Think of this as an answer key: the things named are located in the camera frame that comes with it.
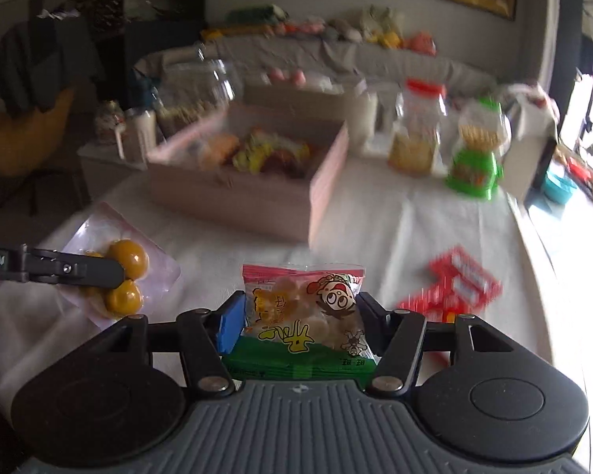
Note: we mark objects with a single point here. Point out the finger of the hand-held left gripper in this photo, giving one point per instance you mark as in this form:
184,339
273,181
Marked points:
79,269

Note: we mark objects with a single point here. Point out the white round pot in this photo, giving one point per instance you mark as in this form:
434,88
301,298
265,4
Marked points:
364,116

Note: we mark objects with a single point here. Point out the crumpled light cloth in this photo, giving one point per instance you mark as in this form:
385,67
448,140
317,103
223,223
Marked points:
528,101

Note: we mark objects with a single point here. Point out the red flat packet white labels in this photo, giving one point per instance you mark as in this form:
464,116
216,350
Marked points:
449,286

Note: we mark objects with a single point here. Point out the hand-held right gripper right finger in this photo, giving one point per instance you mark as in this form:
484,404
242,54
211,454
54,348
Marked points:
375,318

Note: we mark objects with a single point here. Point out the white tablecloth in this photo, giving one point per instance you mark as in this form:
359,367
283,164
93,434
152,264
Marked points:
385,237

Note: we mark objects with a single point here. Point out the green candy dispenser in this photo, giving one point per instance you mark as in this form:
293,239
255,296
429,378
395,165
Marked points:
477,158

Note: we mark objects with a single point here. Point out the green white rice cracker packet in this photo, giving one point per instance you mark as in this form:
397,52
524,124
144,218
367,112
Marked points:
301,306

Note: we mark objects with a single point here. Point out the yellow stuffed toy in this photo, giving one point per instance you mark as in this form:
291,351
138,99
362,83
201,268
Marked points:
388,37

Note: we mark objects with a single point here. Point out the clear packet of yellow balls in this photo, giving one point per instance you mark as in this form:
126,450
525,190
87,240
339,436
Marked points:
128,256

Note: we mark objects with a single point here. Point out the chair with dark cloth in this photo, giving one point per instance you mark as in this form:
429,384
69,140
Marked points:
24,103

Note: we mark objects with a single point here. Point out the clear plastic jar red lid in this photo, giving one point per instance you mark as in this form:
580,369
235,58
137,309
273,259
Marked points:
417,128

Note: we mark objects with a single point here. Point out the grey covered sofa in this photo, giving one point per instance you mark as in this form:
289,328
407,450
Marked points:
375,64

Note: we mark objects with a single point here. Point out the teal plastic basin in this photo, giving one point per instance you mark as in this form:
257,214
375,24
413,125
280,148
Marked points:
559,185

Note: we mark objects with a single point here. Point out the yellow and red snack packet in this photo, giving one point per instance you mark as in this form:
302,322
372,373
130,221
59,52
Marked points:
264,153

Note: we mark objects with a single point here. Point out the orange stuffed toy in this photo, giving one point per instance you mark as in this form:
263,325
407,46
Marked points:
420,42

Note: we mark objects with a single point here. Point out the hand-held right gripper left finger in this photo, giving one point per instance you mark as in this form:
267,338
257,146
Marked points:
230,323

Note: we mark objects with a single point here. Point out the pink soft toy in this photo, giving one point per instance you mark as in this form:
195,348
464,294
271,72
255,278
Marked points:
287,76

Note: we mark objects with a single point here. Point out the pink cardboard box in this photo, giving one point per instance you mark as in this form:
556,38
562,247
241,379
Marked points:
237,202

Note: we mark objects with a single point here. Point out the small white lidded jar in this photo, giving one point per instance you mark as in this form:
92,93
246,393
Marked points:
143,131

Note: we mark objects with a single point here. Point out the glass jar with lid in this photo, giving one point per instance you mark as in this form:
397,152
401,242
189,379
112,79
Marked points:
192,94

